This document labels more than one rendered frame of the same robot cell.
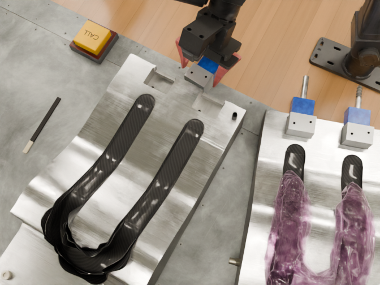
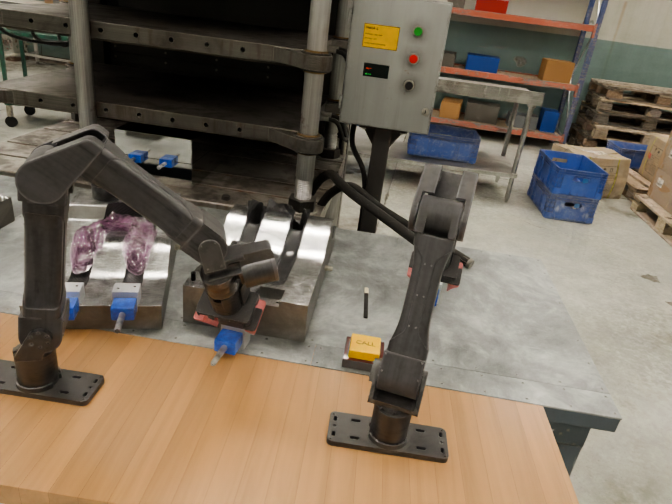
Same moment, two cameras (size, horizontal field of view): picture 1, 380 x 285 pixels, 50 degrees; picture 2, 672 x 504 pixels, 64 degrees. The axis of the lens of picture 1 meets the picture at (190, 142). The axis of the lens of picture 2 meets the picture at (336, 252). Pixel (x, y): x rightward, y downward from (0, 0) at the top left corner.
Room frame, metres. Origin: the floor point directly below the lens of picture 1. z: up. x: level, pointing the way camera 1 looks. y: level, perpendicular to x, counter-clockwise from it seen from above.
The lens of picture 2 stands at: (1.26, -0.31, 1.46)
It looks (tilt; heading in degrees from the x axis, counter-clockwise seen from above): 26 degrees down; 151
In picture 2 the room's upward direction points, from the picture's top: 7 degrees clockwise
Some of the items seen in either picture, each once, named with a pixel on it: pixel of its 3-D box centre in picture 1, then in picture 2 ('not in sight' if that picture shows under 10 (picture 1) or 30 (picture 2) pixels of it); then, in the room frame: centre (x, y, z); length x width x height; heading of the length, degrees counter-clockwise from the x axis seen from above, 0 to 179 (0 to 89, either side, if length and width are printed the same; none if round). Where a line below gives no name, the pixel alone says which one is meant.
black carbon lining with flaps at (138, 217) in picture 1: (125, 182); (268, 236); (0.16, 0.12, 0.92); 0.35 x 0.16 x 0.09; 147
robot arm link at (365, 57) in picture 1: (370, 42); (38, 332); (0.41, -0.37, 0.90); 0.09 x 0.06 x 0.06; 169
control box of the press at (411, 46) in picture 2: not in sight; (369, 214); (-0.31, 0.70, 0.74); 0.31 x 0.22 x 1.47; 57
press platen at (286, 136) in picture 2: not in sight; (180, 114); (-0.90, 0.13, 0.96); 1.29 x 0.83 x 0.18; 57
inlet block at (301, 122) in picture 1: (302, 105); (123, 311); (0.31, -0.23, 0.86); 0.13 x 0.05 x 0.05; 164
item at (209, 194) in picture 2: not in sight; (177, 162); (-0.90, 0.12, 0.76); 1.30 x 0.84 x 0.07; 57
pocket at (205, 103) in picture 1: (208, 107); not in sight; (0.31, -0.04, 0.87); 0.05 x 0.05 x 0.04; 57
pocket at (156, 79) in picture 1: (161, 83); (269, 301); (0.37, 0.05, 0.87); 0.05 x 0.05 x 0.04; 57
